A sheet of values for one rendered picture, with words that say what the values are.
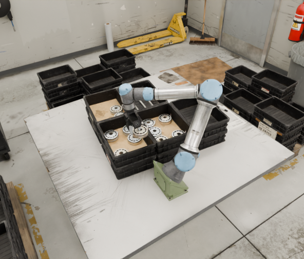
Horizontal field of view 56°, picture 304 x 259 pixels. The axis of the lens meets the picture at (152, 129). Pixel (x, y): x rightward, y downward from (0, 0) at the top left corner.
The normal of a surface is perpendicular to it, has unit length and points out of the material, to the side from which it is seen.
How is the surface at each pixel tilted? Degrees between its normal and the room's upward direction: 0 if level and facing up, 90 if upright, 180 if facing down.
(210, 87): 48
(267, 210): 0
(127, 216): 0
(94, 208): 0
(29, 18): 90
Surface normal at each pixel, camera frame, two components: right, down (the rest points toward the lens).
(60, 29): 0.54, 0.53
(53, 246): -0.03, -0.77
